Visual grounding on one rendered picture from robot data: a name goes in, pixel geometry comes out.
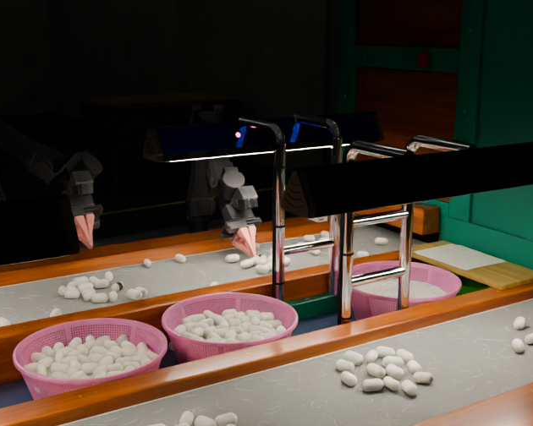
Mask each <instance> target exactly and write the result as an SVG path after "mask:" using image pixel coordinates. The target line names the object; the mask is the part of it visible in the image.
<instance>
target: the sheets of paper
mask: <svg viewBox="0 0 533 426"><path fill-rule="evenodd" d="M414 252H415V253H417V254H419V255H422V256H425V257H427V258H430V259H434V260H437V261H441V262H443V263H445V264H448V265H452V266H455V267H458V268H460V269H463V270H470V269H474V268H477V267H482V266H486V265H494V264H498V263H502V262H507V261H505V260H504V259H499V258H496V257H493V256H491V255H488V254H484V253H482V252H479V251H476V250H474V249H471V248H467V247H465V246H462V245H455V244H452V243H451V244H447V245H443V246H439V247H435V248H427V249H422V250H418V251H414Z"/></svg>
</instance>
